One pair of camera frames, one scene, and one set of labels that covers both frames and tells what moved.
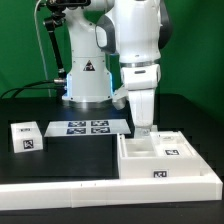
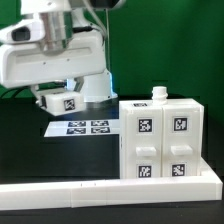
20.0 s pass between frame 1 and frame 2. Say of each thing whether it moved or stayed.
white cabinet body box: moved
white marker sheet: stayed
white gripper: moved
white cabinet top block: moved
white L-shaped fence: stayed
